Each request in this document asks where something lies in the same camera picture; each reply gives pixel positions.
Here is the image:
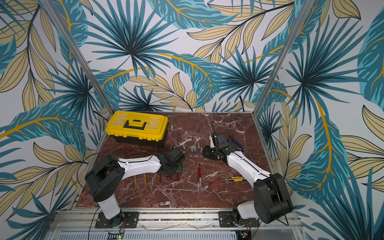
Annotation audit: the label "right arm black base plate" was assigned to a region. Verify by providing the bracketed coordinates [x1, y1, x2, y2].
[218, 210, 261, 228]

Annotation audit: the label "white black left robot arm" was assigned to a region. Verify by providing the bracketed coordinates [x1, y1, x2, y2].
[85, 147, 185, 221]

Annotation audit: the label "aluminium front frame rail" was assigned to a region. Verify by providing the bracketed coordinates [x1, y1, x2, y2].
[44, 207, 305, 232]

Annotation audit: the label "yellow black plastic toolbox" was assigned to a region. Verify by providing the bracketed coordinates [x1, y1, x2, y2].
[106, 111, 169, 148]

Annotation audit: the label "yellow black utility knife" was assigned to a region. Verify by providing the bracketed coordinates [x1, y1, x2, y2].
[229, 177, 245, 182]

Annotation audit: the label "blue handled pliers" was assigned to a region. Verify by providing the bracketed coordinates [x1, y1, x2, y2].
[228, 137, 245, 153]

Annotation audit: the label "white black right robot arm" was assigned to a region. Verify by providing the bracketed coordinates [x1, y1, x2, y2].
[202, 133, 294, 225]

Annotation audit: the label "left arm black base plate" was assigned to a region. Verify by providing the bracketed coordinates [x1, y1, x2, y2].
[95, 212, 139, 229]

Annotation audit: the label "red carving knife angled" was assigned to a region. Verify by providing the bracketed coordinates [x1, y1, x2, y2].
[202, 177, 221, 191]

